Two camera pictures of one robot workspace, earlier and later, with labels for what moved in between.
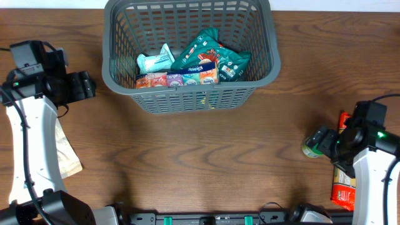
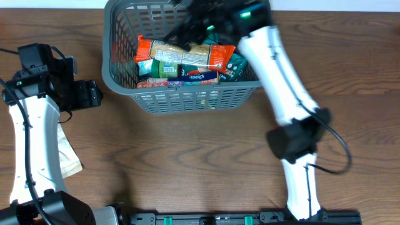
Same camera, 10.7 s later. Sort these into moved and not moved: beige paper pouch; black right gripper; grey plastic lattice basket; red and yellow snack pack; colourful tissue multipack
Moved: red and yellow snack pack; black right gripper; colourful tissue multipack
Not moved: grey plastic lattice basket; beige paper pouch
